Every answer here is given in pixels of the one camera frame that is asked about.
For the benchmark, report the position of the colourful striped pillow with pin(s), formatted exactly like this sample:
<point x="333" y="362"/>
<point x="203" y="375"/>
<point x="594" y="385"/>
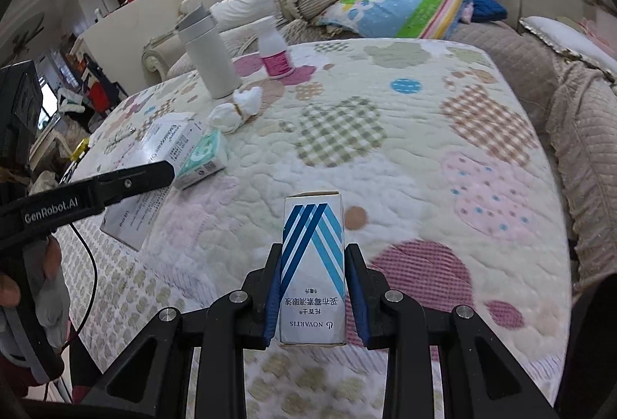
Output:
<point x="400" y="9"/>

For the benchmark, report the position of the pink folded cloth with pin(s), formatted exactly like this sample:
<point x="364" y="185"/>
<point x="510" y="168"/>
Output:
<point x="593" y="28"/>

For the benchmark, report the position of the white bottle with pink label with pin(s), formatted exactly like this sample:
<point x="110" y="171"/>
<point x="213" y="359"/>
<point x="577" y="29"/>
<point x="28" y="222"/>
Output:
<point x="275" y="52"/>

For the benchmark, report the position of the white pillow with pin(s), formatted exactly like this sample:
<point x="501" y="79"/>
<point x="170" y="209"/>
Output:
<point x="241" y="9"/>

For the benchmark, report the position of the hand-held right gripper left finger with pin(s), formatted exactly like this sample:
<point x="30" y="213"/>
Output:
<point x="272" y="298"/>

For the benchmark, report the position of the person's left hand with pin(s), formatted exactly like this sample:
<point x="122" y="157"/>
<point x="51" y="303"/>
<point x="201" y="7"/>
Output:
<point x="55" y="298"/>

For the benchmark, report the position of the crumpled white tissue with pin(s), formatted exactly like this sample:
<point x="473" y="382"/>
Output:
<point x="236" y="110"/>

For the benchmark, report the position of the white cushion with gold trim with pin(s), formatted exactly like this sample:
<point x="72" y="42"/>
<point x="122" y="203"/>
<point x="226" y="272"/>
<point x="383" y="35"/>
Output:
<point x="559" y="38"/>

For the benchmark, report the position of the patchwork quilted table cover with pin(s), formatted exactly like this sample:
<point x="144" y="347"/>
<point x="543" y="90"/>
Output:
<point x="409" y="158"/>

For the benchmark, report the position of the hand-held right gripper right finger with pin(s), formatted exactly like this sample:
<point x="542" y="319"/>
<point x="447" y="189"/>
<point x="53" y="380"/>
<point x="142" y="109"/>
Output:
<point x="359" y="303"/>

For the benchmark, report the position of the white box with blue stripes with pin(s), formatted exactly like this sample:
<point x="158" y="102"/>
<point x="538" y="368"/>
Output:
<point x="313" y="255"/>

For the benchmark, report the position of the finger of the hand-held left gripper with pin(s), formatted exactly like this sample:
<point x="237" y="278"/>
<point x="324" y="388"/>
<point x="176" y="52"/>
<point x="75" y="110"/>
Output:
<point x="140" y="180"/>

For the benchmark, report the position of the white thermos bottle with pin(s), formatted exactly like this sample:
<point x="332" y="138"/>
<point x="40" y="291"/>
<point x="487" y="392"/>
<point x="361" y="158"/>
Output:
<point x="212" y="57"/>

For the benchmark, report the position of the small teal tissue pack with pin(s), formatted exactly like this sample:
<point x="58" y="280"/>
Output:
<point x="200" y="163"/>

